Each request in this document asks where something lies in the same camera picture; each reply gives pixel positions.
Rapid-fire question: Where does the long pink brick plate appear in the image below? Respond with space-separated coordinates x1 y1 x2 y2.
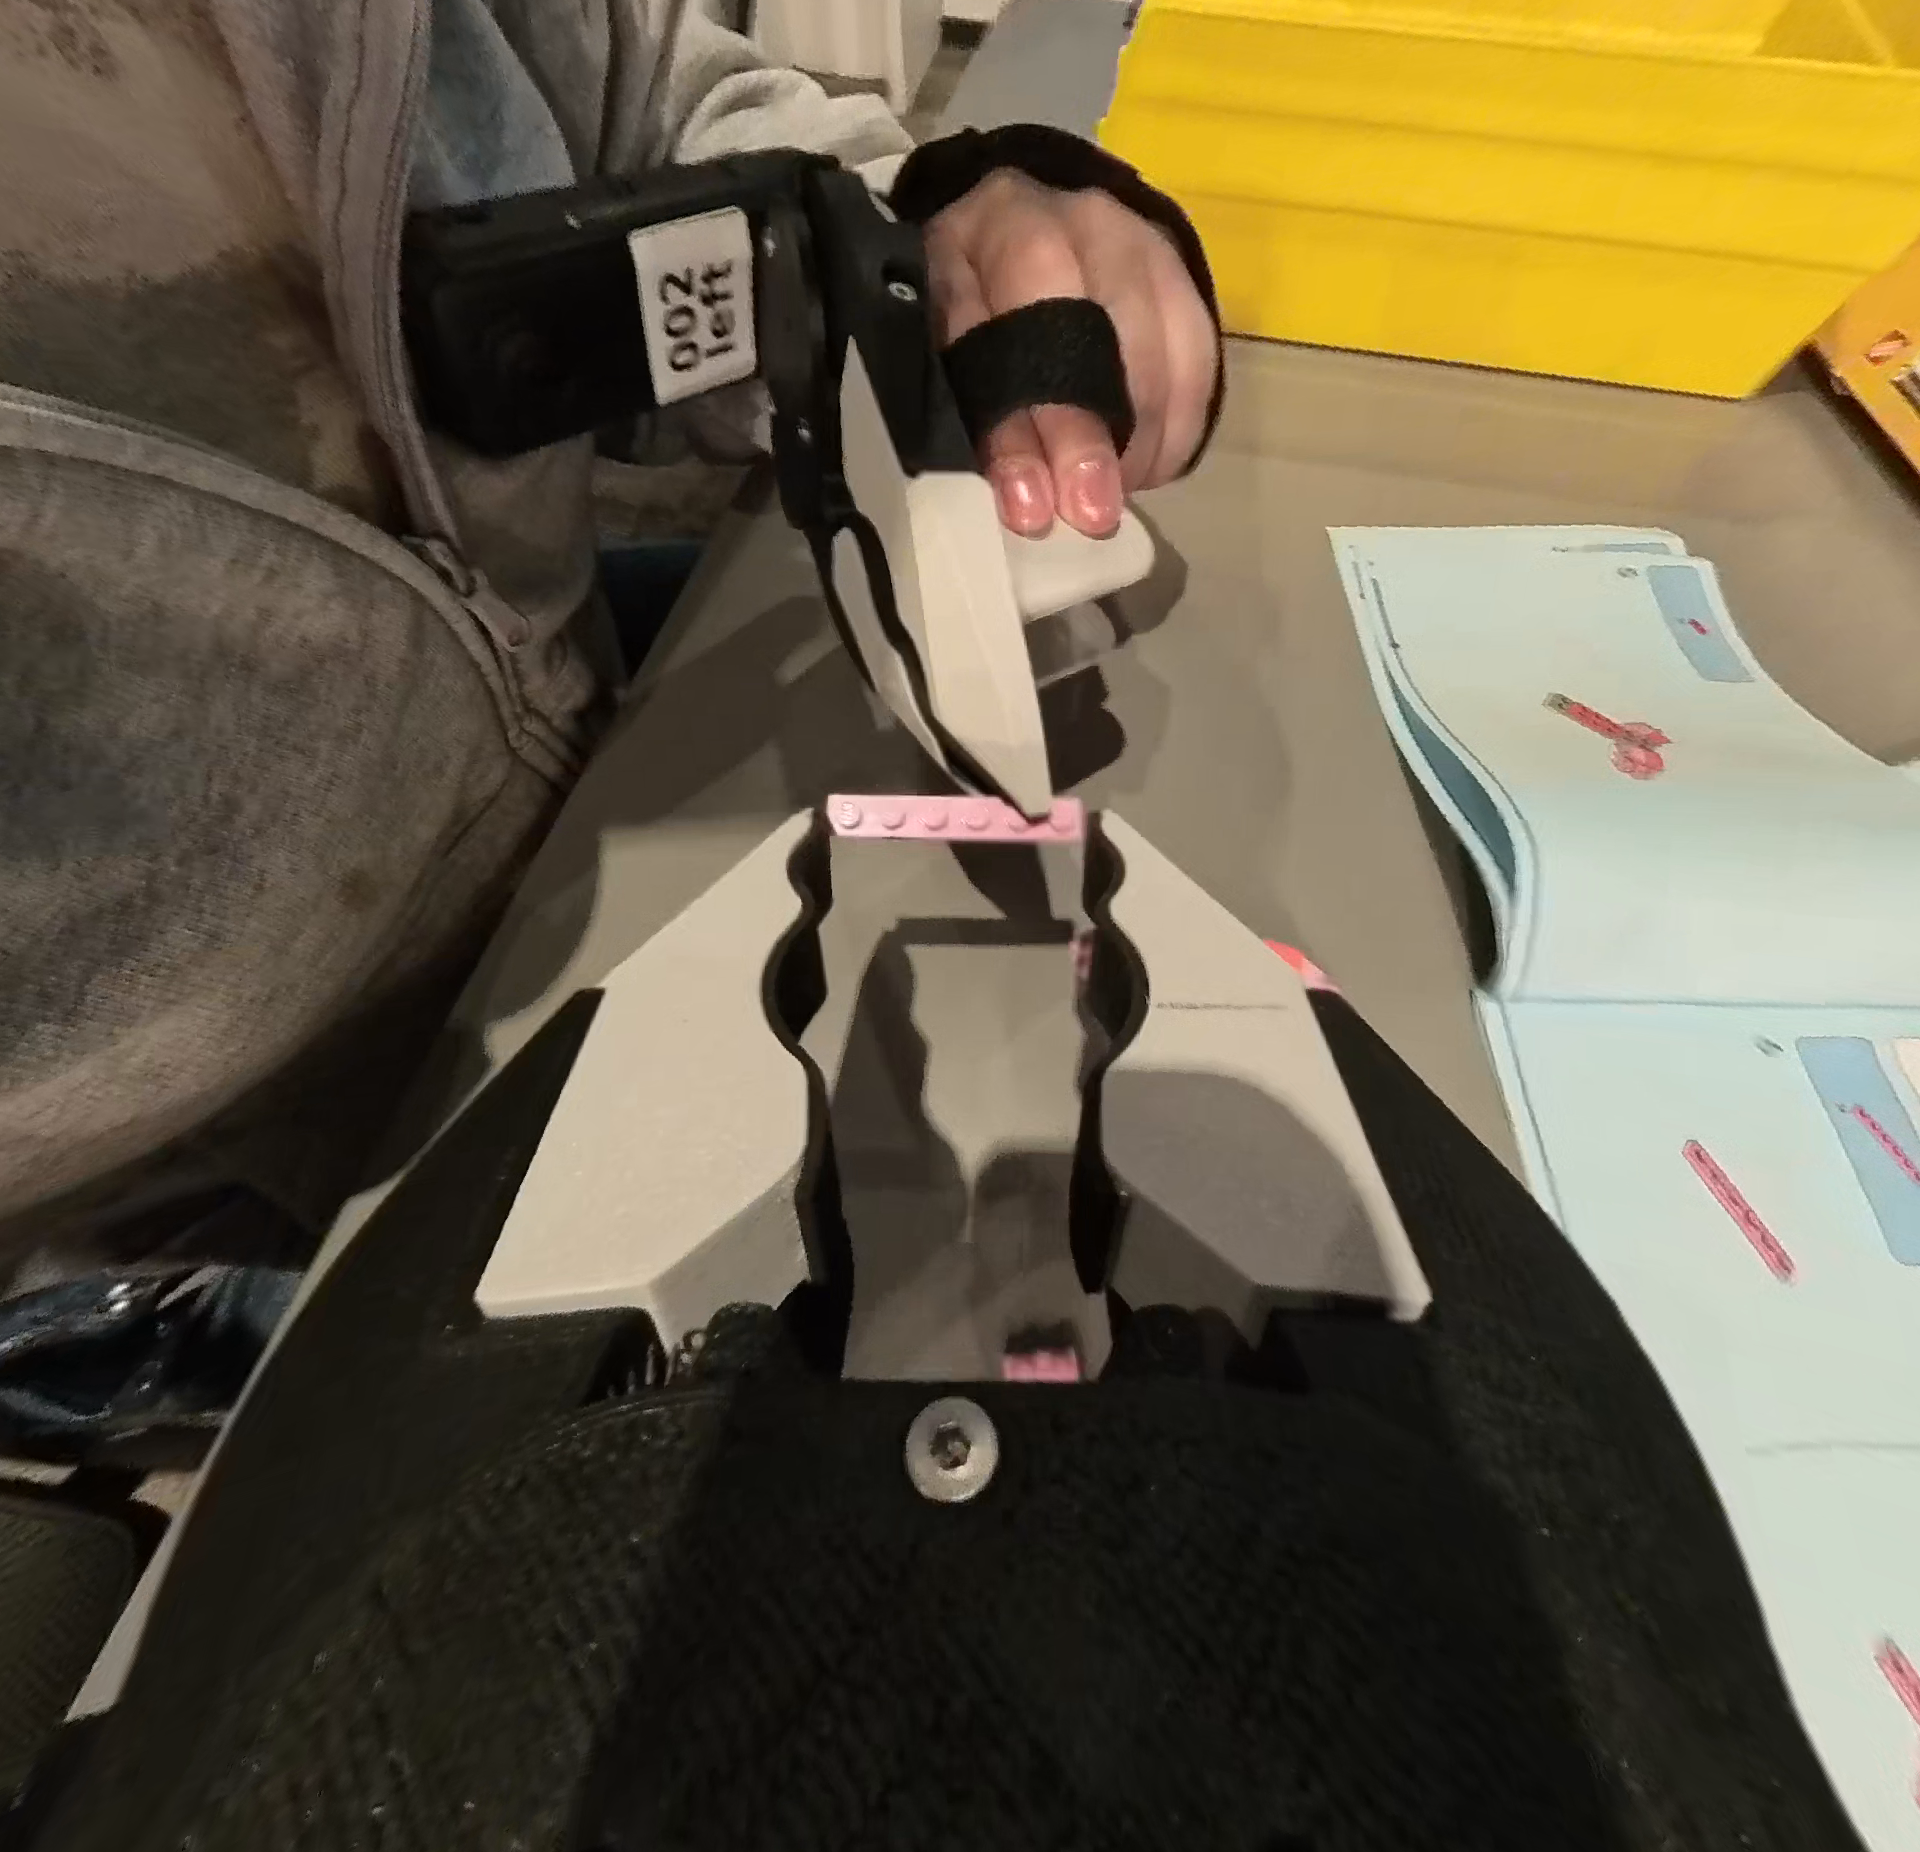
828 794 1084 845

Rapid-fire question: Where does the black mesh chair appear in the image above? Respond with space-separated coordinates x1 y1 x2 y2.
0 1447 167 1733

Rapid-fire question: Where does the grey desk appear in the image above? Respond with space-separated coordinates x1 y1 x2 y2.
67 0 1920 1852

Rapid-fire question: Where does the person's grey clothing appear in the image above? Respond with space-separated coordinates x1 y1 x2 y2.
0 0 933 1284

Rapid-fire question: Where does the person's left forearm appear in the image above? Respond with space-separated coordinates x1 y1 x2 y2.
449 0 919 211

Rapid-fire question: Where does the yellow plastic bin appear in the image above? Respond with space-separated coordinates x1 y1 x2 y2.
1099 0 1920 401

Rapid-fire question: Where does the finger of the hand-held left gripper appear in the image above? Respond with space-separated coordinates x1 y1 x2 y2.
780 487 994 796
832 338 1056 822

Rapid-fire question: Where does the open light blue instruction booklet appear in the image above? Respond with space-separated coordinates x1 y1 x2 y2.
1326 525 1920 1852

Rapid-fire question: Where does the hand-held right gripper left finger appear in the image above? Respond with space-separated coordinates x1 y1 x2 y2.
472 810 854 1380

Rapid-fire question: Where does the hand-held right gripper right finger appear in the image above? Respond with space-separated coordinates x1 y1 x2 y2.
1072 810 1436 1380

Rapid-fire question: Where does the yellow toy box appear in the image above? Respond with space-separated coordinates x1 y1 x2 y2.
1800 239 1920 475

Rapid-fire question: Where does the person's left hand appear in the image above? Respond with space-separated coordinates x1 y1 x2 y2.
918 164 1218 540

